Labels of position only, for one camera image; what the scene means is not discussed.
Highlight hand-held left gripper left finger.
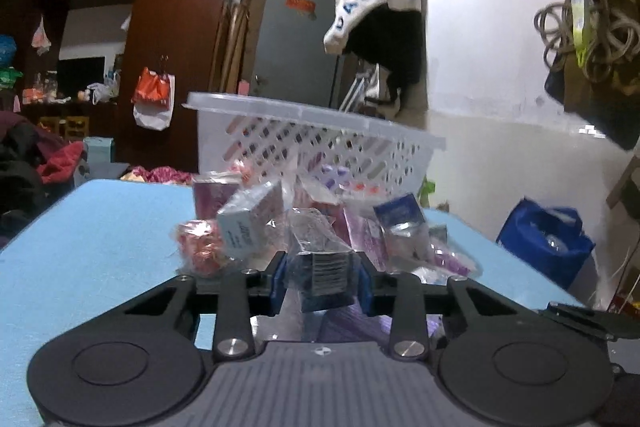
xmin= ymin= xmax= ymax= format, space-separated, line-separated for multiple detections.
xmin=120 ymin=251 xmax=289 ymax=362

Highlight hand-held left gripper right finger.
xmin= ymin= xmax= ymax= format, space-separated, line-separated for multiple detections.
xmin=356 ymin=251 xmax=541 ymax=362

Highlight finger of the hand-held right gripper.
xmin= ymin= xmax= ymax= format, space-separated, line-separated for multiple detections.
xmin=537 ymin=302 xmax=618 ymax=342

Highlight dark blue barcode box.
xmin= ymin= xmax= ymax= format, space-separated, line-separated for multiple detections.
xmin=287 ymin=248 xmax=362 ymax=314

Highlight white plastic basket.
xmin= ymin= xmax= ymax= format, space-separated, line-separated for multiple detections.
xmin=181 ymin=92 xmax=447 ymax=204

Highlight purple printed packet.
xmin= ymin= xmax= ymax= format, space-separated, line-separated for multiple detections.
xmin=342 ymin=204 xmax=390 ymax=272

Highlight clear wrapped packet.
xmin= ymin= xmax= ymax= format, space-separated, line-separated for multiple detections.
xmin=287 ymin=207 xmax=337 ymax=254

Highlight white grey box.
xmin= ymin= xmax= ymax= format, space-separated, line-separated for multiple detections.
xmin=216 ymin=181 xmax=287 ymax=261

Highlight blue foil packet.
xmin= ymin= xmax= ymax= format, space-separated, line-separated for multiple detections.
xmin=373 ymin=194 xmax=429 ymax=239

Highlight red orange wrapped packet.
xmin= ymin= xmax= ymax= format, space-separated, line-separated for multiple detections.
xmin=172 ymin=217 xmax=237 ymax=279

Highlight blue shopping bag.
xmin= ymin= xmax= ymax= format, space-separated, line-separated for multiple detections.
xmin=496 ymin=197 xmax=597 ymax=291

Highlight pink purple flat packet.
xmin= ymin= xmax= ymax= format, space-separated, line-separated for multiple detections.
xmin=429 ymin=243 xmax=477 ymax=279

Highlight maroon purple box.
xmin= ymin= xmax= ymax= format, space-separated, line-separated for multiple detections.
xmin=192 ymin=173 xmax=242 ymax=221

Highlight green plastic bag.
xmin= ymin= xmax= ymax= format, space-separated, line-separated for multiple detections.
xmin=419 ymin=177 xmax=437 ymax=208

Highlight metal folding rack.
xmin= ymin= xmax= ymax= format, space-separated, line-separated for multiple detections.
xmin=339 ymin=66 xmax=382 ymax=114

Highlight dark hanging bag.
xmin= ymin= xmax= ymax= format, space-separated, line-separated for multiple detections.
xmin=544 ymin=52 xmax=640 ymax=152

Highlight teal box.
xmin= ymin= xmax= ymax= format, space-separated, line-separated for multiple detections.
xmin=83 ymin=137 xmax=119 ymax=166

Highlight red and white plastic bag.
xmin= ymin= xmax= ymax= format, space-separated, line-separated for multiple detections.
xmin=131 ymin=67 xmax=176 ymax=130

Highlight grey door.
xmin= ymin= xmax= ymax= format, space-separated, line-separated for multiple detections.
xmin=247 ymin=0 xmax=346 ymax=108

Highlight wooden planks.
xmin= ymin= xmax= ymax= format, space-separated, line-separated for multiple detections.
xmin=209 ymin=0 xmax=260 ymax=98

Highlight white knotted plastic bag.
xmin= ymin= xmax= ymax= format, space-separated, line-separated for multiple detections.
xmin=87 ymin=73 xmax=122 ymax=106

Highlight pile of dark red clothes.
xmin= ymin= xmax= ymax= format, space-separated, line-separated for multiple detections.
xmin=0 ymin=109 xmax=87 ymax=240

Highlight black television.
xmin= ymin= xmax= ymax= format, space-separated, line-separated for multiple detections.
xmin=56 ymin=56 xmax=109 ymax=100

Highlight brown wooden wardrobe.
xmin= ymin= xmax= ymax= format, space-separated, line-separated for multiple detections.
xmin=15 ymin=0 xmax=247 ymax=175

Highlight small pink white plastic bag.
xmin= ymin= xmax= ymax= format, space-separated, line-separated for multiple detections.
xmin=31 ymin=16 xmax=52 ymax=56

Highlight wooden frame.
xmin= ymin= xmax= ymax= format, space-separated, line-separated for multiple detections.
xmin=606 ymin=151 xmax=640 ymax=224

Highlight coil of rope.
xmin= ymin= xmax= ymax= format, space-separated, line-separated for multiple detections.
xmin=534 ymin=0 xmax=640 ymax=84

